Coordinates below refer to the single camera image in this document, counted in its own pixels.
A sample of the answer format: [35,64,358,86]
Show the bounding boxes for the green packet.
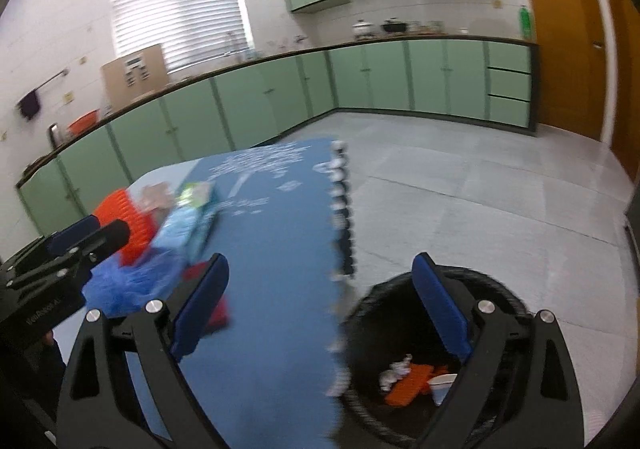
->
[177,182,216,210]

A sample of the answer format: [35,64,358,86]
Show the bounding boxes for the wooden door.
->
[512,0,618,142]

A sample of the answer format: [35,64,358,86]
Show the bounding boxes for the blue printed tablecloth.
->
[82,136,358,449]

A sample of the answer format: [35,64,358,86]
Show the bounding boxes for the green lower cabinets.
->
[15,36,538,240]

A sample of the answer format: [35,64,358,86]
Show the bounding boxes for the teal packet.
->
[187,189,223,255]

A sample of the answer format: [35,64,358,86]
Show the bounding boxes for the light blue packet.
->
[150,206,211,260]

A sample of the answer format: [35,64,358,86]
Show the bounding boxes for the wall towel rail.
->
[15,70,68,105]

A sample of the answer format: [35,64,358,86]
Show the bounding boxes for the orange basin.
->
[67,110,101,136]

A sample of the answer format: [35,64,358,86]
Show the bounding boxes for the cardboard box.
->
[100,43,168,117]

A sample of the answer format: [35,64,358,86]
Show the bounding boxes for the dark hanging cloth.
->
[17,89,42,121]

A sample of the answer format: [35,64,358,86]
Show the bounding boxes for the white window blind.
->
[107,0,253,75]

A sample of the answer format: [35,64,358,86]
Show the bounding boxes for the black trash bin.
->
[340,265,531,447]

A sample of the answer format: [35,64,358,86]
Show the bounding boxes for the green bottle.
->
[517,4,535,41]

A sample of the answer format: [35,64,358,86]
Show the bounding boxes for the blue plastic bag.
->
[82,249,186,320]

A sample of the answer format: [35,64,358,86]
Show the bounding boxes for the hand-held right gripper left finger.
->
[54,253,231,449]

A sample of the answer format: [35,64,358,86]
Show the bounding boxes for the small crumpled white tissue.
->
[377,354,413,392]

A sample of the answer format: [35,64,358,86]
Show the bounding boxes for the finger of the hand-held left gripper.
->
[7,220,132,291]
[12,215,101,270]

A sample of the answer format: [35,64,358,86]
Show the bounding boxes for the pink packet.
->
[137,184,173,212]

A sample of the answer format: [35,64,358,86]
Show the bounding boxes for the white paper cup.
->
[427,373,458,407]

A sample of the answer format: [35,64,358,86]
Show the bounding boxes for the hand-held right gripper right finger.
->
[411,252,586,449]

